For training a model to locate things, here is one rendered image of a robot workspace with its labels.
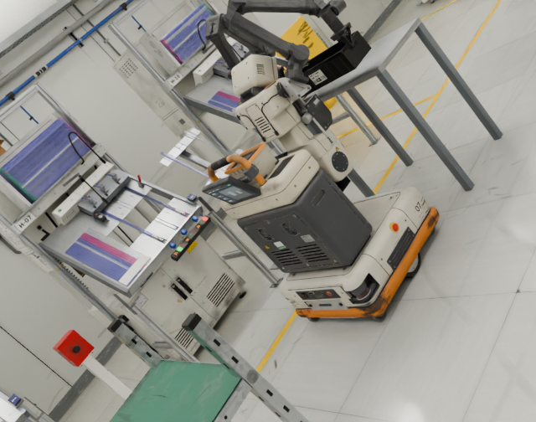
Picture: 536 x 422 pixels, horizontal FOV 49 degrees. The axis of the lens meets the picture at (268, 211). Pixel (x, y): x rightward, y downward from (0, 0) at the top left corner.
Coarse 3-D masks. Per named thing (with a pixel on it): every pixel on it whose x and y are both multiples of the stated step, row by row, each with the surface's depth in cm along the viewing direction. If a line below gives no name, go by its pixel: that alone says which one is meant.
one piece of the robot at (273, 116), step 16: (256, 96) 272; (272, 96) 269; (240, 112) 287; (256, 112) 279; (272, 112) 271; (288, 112) 281; (256, 128) 286; (272, 128) 278; (288, 128) 279; (304, 128) 286; (288, 144) 289; (304, 144) 284; (320, 144) 284; (336, 144) 290; (320, 160) 285; (336, 160) 288; (336, 176) 286
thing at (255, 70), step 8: (248, 56) 276; (256, 56) 273; (264, 56) 276; (240, 64) 279; (248, 64) 274; (256, 64) 273; (264, 64) 275; (272, 64) 278; (232, 72) 286; (240, 72) 279; (248, 72) 274; (256, 72) 272; (264, 72) 274; (272, 72) 277; (232, 80) 287; (240, 80) 280; (248, 80) 274; (256, 80) 272; (264, 80) 274; (272, 80) 276; (240, 88) 280; (248, 88) 277; (264, 88) 279
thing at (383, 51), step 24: (408, 24) 303; (384, 48) 300; (432, 48) 304; (360, 72) 297; (384, 72) 281; (456, 72) 310; (360, 96) 362; (312, 120) 339; (480, 120) 320; (432, 144) 294; (456, 168) 298
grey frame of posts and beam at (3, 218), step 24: (48, 96) 371; (96, 144) 384; (72, 168) 369; (120, 168) 390; (48, 192) 358; (0, 216) 344; (216, 216) 365; (24, 240) 349; (240, 240) 372; (48, 264) 357; (264, 264) 378; (144, 312) 329; (168, 336) 334; (192, 360) 340
